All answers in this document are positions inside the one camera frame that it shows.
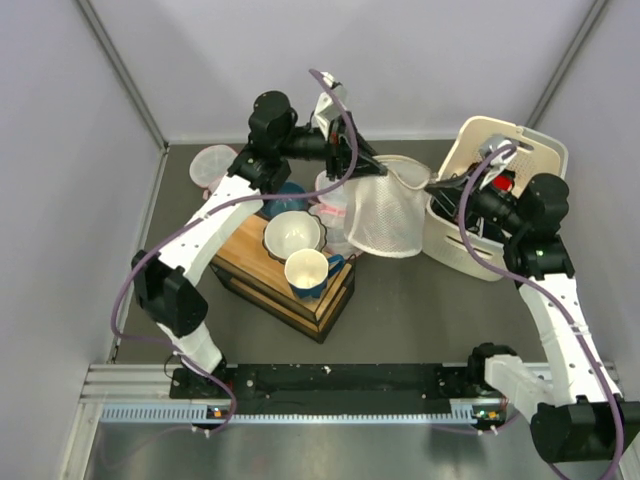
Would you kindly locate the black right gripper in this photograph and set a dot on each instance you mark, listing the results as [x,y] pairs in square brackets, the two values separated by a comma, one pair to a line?
[449,193]

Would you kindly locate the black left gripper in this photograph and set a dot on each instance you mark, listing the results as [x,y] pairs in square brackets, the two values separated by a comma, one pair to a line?
[339,148]

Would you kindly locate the white mesh laundry bag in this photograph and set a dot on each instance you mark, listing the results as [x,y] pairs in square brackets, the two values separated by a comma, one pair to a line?
[385,215]

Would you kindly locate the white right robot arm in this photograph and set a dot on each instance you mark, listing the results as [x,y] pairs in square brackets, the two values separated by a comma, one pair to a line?
[579,414]

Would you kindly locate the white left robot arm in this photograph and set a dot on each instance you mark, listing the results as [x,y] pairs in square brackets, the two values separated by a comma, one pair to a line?
[166,278]

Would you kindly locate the pink-trimmed mesh laundry bag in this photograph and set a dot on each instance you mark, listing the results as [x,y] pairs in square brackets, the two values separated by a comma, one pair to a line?
[330,208]

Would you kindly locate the red clothing in basket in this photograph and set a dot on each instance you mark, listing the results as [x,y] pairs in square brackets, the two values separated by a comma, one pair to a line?
[503,183]

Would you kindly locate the blue bowl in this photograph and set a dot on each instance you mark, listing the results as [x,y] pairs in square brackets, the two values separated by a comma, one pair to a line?
[285,202]

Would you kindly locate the white scalloped bowl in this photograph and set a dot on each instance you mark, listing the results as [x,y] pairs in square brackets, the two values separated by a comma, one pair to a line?
[291,231]

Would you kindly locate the blue and white cup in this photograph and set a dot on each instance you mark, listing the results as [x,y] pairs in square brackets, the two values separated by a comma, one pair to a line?
[308,272]

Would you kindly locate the wooden tiered stand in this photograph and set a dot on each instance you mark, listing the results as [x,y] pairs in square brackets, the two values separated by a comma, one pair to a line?
[244,267]

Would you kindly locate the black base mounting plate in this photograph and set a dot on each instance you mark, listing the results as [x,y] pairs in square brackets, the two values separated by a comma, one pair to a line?
[353,388]

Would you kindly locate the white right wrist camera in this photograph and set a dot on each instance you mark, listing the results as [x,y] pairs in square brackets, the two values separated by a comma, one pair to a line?
[502,151]

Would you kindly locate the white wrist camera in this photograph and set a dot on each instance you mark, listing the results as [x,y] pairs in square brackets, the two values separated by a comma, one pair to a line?
[502,151]
[328,105]

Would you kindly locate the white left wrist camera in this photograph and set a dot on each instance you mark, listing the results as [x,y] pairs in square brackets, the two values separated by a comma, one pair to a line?
[328,105]

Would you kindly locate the grey slotted cable duct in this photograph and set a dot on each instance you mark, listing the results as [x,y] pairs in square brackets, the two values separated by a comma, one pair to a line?
[174,414]

